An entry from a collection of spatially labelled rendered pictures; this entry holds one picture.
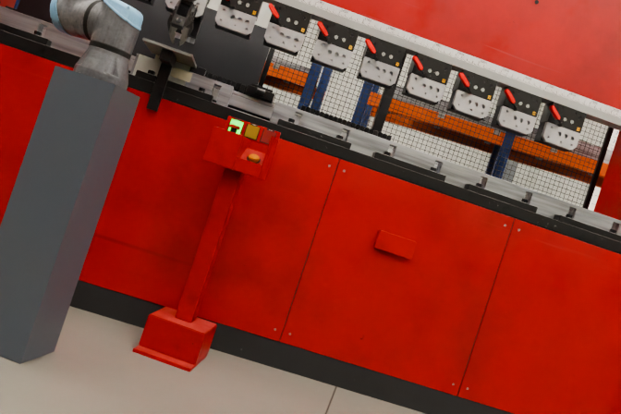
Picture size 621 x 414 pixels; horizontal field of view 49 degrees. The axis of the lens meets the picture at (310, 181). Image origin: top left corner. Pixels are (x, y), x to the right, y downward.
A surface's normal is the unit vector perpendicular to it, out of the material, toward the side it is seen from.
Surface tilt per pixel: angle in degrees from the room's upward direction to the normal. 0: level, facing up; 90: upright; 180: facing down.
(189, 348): 90
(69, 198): 90
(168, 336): 90
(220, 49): 90
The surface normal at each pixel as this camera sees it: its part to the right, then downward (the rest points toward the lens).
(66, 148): -0.13, -0.07
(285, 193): 0.11, 0.01
